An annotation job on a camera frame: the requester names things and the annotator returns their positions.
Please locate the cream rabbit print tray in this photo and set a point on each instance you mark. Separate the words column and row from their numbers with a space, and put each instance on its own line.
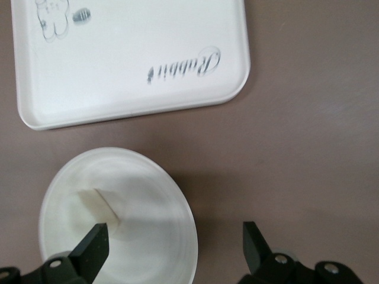
column 133, row 59

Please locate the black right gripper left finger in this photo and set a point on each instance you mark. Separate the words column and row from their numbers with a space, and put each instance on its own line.
column 91, row 254

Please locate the round cream plate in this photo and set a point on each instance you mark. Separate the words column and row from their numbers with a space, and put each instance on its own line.
column 154, row 230

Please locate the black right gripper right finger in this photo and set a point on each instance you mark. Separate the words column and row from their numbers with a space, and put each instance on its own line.
column 256, row 251

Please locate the pale steamed bun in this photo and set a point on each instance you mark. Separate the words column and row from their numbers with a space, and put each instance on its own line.
column 94, row 207

